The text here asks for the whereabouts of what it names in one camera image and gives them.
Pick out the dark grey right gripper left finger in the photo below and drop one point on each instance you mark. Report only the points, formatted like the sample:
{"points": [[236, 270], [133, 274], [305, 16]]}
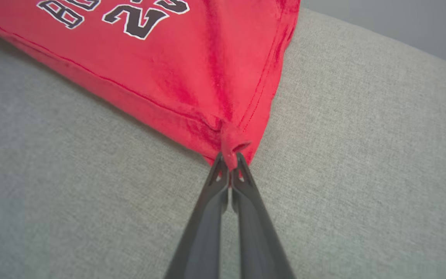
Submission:
{"points": [[201, 232]]}

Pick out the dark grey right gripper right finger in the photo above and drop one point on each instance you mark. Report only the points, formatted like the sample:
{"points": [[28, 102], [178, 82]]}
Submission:
{"points": [[259, 240]]}

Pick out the red white sports jersey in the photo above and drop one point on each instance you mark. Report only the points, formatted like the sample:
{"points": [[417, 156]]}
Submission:
{"points": [[192, 66]]}

